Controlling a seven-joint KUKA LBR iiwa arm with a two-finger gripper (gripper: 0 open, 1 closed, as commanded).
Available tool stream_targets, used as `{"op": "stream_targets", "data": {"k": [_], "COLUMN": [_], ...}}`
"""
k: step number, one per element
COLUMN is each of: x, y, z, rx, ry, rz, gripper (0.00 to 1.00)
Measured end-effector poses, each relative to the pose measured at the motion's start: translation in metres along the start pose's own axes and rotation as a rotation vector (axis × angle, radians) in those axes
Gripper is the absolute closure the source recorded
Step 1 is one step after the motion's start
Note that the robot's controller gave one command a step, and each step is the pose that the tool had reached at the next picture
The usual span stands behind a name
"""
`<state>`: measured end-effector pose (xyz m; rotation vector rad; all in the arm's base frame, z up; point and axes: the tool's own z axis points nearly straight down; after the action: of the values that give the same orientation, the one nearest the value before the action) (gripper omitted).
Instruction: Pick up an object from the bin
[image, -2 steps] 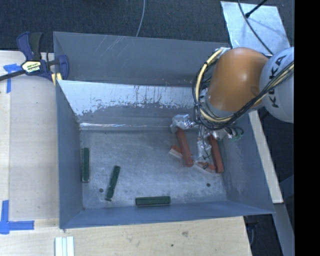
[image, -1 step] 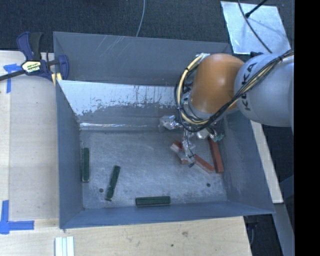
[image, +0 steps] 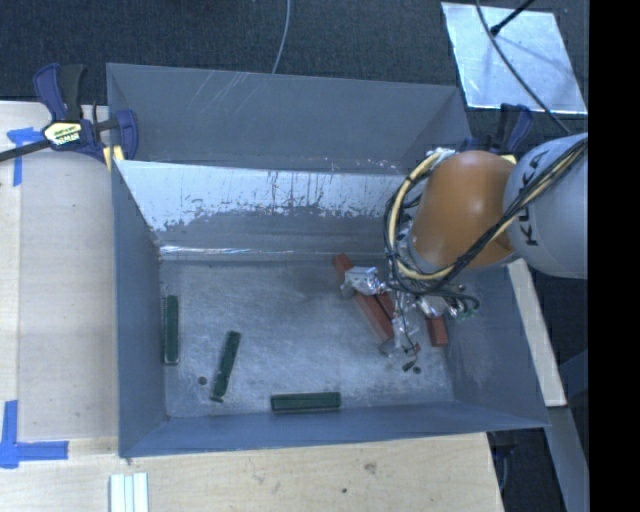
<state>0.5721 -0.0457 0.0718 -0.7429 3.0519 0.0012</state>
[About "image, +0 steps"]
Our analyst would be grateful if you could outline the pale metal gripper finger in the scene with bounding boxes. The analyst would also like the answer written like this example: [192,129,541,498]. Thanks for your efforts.
[378,324,420,358]
[340,265,383,302]

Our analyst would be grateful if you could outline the red-brown flat block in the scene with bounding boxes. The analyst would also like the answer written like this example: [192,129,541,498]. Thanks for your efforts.
[333,252,395,342]
[424,314,449,348]

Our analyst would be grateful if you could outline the grey metal bin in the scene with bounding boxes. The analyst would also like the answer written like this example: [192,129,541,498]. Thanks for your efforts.
[105,62,553,460]

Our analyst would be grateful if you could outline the dark green flat block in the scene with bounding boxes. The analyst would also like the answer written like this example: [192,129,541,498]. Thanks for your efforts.
[209,330,243,404]
[269,391,343,415]
[161,294,181,366]

